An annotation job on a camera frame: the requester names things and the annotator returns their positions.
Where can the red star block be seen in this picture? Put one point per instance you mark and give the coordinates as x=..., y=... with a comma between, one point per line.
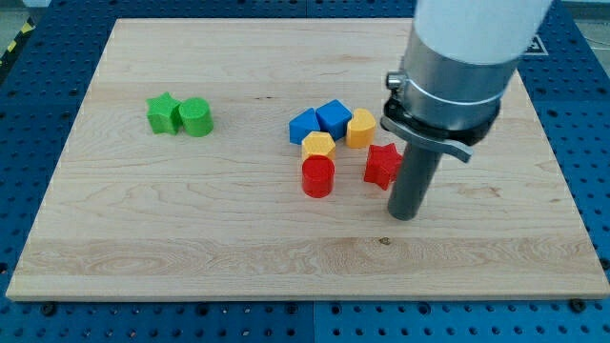
x=382, y=165

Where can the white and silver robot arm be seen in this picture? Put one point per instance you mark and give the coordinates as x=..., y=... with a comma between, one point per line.
x=459, y=60

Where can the yellow heart block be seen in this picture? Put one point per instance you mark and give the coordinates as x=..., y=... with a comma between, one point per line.
x=361, y=129

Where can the green star block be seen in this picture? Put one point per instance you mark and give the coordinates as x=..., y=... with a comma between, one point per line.
x=163, y=115

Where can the red cylinder block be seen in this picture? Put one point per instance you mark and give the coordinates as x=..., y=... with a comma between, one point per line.
x=318, y=176

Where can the yellow hexagon block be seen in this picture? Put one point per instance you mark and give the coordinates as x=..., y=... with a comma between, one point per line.
x=318, y=143

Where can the blue triangle block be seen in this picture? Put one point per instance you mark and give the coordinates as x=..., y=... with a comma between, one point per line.
x=302, y=125

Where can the blue cube block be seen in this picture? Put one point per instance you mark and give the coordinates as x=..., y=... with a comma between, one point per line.
x=333, y=118

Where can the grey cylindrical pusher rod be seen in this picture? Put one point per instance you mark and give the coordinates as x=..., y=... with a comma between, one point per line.
x=413, y=178

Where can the green cylinder block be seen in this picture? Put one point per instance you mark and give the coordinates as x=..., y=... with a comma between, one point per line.
x=196, y=117

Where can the light wooden board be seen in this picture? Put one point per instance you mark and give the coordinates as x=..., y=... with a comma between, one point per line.
x=131, y=215

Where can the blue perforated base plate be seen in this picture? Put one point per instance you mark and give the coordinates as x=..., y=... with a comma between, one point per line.
x=44, y=89

